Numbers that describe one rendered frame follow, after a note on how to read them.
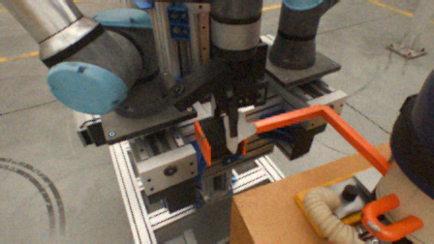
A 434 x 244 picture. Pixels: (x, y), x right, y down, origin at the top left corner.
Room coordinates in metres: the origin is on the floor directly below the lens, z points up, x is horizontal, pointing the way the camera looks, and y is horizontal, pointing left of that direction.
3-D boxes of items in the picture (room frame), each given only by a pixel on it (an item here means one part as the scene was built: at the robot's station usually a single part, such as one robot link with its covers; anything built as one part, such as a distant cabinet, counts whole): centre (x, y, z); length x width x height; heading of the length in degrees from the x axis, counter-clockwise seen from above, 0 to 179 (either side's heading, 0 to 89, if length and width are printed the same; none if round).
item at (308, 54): (0.79, -0.23, 1.09); 0.15 x 0.15 x 0.10
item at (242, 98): (0.40, -0.03, 1.22); 0.09 x 0.08 x 0.12; 111
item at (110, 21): (0.55, 0.21, 1.20); 0.13 x 0.12 x 0.14; 173
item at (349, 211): (0.34, -0.34, 0.97); 0.34 x 0.10 x 0.05; 111
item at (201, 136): (0.39, 0.00, 1.07); 0.09 x 0.08 x 0.05; 21
